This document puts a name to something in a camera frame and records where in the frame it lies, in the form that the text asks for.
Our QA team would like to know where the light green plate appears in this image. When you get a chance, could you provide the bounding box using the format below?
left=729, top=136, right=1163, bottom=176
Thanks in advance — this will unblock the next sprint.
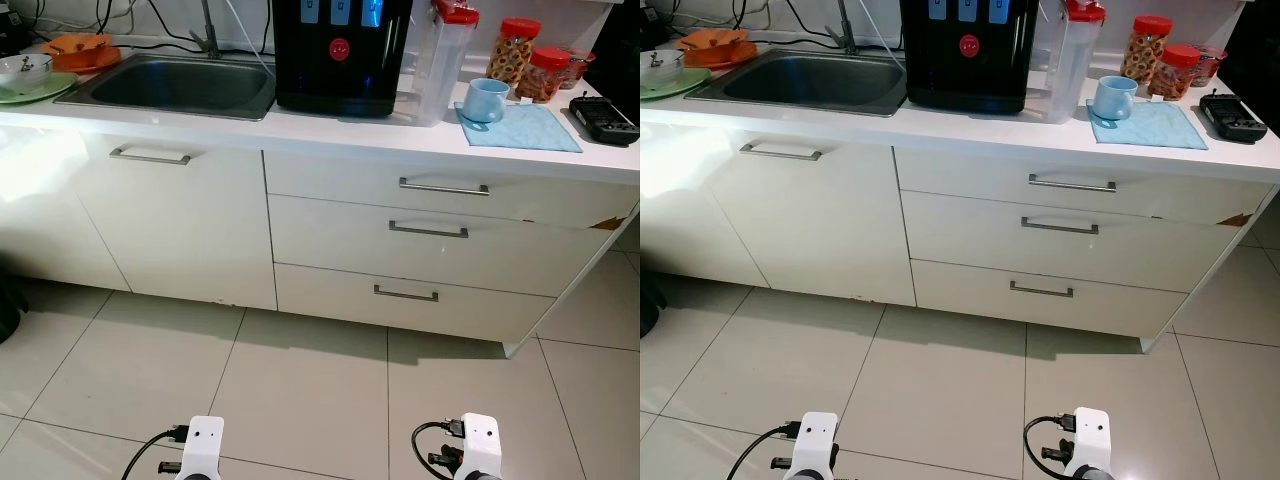
left=0, top=72, right=79, bottom=106
left=640, top=67, right=713, bottom=102

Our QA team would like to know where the white bowl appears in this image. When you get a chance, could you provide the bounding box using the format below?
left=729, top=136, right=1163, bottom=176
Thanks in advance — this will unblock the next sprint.
left=640, top=50, right=686, bottom=87
left=0, top=54, right=54, bottom=94

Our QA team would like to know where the white drawer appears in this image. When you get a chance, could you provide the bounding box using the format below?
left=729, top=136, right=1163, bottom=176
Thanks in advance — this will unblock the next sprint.
left=273, top=262, right=556, bottom=347
left=263, top=150, right=641, bottom=233
left=268, top=195, right=626, bottom=299
left=910, top=259, right=1188, bottom=341
left=900, top=190, right=1251, bottom=294
left=895, top=147, right=1276, bottom=229

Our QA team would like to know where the white cabinet door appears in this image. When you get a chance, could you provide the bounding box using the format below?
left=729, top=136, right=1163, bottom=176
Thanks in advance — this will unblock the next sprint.
left=705, top=130, right=916, bottom=307
left=640, top=120, right=753, bottom=289
left=75, top=133, right=278, bottom=311
left=0, top=125, right=131, bottom=293

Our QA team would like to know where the light blue cloth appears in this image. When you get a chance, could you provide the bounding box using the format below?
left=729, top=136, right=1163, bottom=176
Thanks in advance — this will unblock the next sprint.
left=1086, top=99, right=1209, bottom=151
left=455, top=102, right=584, bottom=154

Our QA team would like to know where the light blue mug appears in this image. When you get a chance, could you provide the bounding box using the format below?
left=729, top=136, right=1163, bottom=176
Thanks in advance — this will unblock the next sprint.
left=461, top=77, right=511, bottom=126
left=1091, top=75, right=1139, bottom=122

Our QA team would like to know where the black handheld device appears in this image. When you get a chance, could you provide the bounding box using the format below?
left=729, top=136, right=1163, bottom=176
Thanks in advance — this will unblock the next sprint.
left=569, top=94, right=641, bottom=147
left=1199, top=92, right=1269, bottom=144

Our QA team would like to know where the stainless steel sink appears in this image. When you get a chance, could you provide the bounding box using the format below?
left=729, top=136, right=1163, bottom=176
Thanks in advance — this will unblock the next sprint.
left=685, top=48, right=909, bottom=118
left=55, top=53, right=278, bottom=122

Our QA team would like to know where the black water dispenser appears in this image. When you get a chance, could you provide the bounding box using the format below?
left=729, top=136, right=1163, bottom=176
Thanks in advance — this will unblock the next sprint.
left=272, top=0, right=415, bottom=119
left=900, top=0, right=1043, bottom=115

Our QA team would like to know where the clear pitcher red lid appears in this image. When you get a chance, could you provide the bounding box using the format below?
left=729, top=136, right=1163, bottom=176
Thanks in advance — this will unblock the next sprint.
left=1028, top=0, right=1107, bottom=125
left=397, top=0, right=480, bottom=127

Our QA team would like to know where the short cookie jar red lid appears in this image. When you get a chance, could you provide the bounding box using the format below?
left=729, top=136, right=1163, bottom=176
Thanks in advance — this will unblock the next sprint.
left=1147, top=44, right=1201, bottom=101
left=515, top=47, right=571, bottom=104

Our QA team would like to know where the orange round plate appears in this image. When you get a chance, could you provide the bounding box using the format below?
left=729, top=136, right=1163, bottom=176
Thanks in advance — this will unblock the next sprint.
left=685, top=45, right=753, bottom=69
left=50, top=48, right=123, bottom=73

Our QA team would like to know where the tall cookie jar red lid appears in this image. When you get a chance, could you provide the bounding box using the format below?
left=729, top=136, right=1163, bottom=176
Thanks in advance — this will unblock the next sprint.
left=487, top=17, right=542, bottom=86
left=1120, top=15, right=1174, bottom=84

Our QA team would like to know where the small clear jar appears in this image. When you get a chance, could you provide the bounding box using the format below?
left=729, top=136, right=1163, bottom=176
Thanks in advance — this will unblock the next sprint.
left=560, top=48, right=593, bottom=91
left=1192, top=45, right=1228, bottom=87

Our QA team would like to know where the metal faucet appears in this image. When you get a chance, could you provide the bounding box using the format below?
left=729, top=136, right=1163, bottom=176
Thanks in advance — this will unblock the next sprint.
left=190, top=0, right=223, bottom=59
left=825, top=0, right=861, bottom=56

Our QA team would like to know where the large black appliance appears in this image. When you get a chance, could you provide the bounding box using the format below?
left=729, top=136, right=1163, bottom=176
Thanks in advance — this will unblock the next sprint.
left=1220, top=0, right=1280, bottom=111
left=583, top=0, right=641, bottom=101

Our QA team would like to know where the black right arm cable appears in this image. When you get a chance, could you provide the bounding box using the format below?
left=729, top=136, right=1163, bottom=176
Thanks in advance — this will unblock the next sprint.
left=412, top=420, right=466, bottom=480
left=1023, top=414, right=1076, bottom=471

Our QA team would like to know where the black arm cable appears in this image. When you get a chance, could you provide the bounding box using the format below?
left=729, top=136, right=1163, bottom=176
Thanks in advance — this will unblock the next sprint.
left=1023, top=414, right=1076, bottom=471
left=412, top=420, right=466, bottom=480
left=727, top=421, right=806, bottom=480
left=122, top=426, right=193, bottom=480

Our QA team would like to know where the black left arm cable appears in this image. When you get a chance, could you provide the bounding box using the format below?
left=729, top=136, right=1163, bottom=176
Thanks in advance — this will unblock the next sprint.
left=727, top=421, right=806, bottom=480
left=122, top=426, right=193, bottom=480

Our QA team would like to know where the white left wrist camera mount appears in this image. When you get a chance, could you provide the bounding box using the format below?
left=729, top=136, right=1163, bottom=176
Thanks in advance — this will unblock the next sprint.
left=795, top=411, right=839, bottom=480
left=175, top=416, right=225, bottom=480

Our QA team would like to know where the silver drawer handle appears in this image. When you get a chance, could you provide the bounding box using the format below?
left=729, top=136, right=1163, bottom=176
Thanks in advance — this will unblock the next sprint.
left=388, top=220, right=469, bottom=240
left=399, top=177, right=491, bottom=197
left=373, top=284, right=440, bottom=303
left=1009, top=280, right=1075, bottom=299
left=1021, top=217, right=1100, bottom=236
left=1028, top=174, right=1117, bottom=193

